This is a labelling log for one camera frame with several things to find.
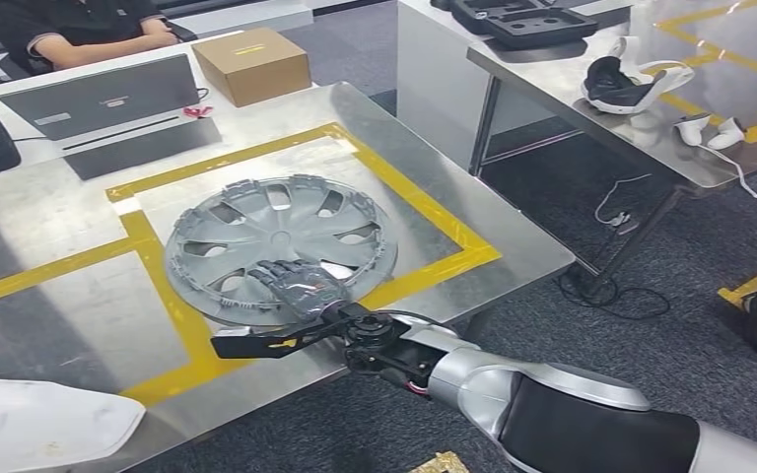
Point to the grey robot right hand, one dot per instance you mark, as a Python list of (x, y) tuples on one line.
[(307, 290)]

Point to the silver plastic wheel cover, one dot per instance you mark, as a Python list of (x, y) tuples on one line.
[(280, 238)]

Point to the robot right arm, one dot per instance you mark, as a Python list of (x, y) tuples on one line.
[(548, 418)]

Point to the person's bare forearm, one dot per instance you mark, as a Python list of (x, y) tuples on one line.
[(104, 46)]

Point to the stainless steel workbench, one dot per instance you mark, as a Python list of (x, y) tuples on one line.
[(58, 215)]

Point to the white flat plastic part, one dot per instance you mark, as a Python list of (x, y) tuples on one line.
[(39, 424)]

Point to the small red ribbon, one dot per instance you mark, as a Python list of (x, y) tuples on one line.
[(197, 112)]

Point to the brown cardboard box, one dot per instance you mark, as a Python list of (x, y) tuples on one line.
[(254, 68)]

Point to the grey laptop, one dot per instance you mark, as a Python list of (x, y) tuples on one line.
[(104, 98)]

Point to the stainless steel side table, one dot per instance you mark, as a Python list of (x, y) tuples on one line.
[(535, 72)]

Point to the metal floor socket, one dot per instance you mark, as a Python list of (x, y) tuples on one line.
[(623, 222)]

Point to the black foam tray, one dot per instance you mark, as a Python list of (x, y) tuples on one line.
[(529, 29)]

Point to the black and white object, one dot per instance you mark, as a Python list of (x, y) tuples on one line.
[(607, 85)]

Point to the white handheld controller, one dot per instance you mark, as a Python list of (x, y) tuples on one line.
[(728, 137), (692, 130)]

